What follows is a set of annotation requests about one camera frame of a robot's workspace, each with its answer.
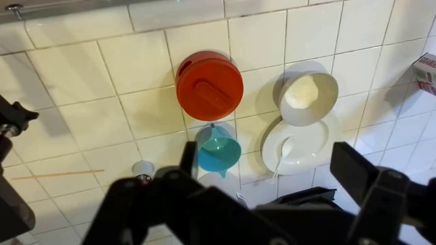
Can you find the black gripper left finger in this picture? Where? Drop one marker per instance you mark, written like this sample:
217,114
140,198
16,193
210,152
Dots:
181,204

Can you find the white plate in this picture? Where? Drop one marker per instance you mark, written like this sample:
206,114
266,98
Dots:
308,144

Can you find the red pot with lid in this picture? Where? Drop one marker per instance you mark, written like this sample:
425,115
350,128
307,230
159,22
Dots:
209,88

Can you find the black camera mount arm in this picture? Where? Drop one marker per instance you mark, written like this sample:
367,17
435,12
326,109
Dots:
15,115

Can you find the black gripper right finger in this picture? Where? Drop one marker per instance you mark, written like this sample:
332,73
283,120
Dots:
390,204

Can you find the white bowl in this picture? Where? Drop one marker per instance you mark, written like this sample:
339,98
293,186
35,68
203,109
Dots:
308,96

